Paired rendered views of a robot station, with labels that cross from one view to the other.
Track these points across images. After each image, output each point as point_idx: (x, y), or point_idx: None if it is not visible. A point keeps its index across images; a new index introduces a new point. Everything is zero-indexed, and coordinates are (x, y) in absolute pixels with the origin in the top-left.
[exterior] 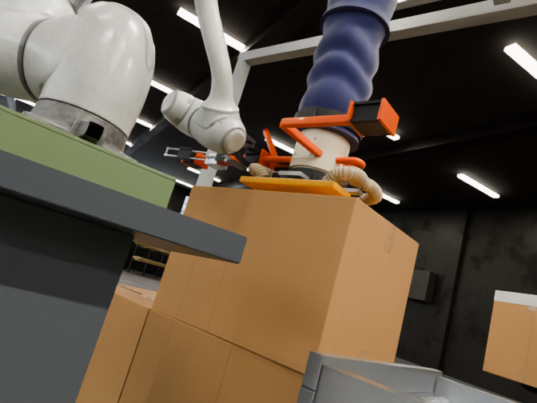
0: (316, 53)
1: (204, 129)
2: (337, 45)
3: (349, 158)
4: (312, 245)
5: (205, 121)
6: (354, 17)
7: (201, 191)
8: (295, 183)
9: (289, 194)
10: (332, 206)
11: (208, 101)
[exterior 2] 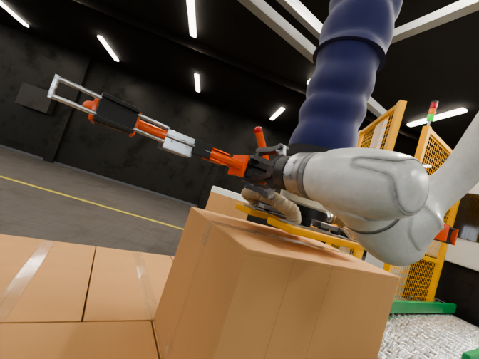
0: (347, 82)
1: (415, 251)
2: (366, 92)
3: None
4: (375, 315)
5: (428, 243)
6: (376, 67)
7: (267, 262)
8: (342, 244)
9: (365, 273)
10: (388, 284)
11: (443, 216)
